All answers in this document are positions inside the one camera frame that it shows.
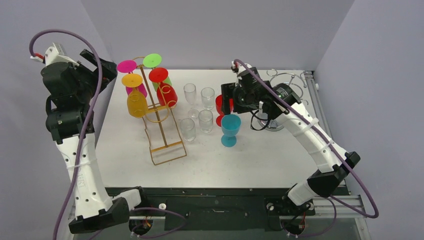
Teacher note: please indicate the green plastic wine glass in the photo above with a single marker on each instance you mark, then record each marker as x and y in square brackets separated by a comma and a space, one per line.
[155, 66]

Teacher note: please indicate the chrome round glass rack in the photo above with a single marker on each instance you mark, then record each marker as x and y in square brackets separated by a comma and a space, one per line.
[287, 91]

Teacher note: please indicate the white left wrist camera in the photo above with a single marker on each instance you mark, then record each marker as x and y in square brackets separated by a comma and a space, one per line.
[54, 54]

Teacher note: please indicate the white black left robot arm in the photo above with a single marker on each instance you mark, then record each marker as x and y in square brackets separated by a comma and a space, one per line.
[72, 86]

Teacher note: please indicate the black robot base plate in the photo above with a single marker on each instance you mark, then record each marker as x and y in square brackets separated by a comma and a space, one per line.
[230, 209]

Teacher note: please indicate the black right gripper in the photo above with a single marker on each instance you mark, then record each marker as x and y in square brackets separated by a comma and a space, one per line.
[227, 99]

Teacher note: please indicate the aluminium rail right side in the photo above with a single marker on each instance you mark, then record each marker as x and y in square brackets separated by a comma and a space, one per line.
[314, 104]

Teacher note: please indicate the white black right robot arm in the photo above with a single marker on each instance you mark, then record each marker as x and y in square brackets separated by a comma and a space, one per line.
[281, 103]

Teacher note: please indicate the clear champagne flute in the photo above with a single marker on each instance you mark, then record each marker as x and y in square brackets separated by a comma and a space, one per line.
[190, 93]

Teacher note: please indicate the gold wire glass rack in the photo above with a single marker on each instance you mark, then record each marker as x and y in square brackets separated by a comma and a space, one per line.
[165, 142]

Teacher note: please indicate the clear glass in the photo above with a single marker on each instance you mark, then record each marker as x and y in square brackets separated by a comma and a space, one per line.
[188, 129]
[208, 98]
[205, 118]

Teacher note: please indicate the red plastic wine glass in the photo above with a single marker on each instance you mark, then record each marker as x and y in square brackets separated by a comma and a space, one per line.
[218, 106]
[165, 92]

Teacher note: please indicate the orange plastic wine glass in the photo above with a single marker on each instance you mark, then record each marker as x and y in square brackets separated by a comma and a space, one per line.
[136, 102]

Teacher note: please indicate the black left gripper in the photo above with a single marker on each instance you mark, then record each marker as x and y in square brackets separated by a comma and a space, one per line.
[109, 72]

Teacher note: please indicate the cyan plastic wine glass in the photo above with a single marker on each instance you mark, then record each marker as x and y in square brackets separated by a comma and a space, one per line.
[230, 126]

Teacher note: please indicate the magenta plastic wine glass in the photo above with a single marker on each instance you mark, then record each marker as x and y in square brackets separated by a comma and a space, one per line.
[127, 67]

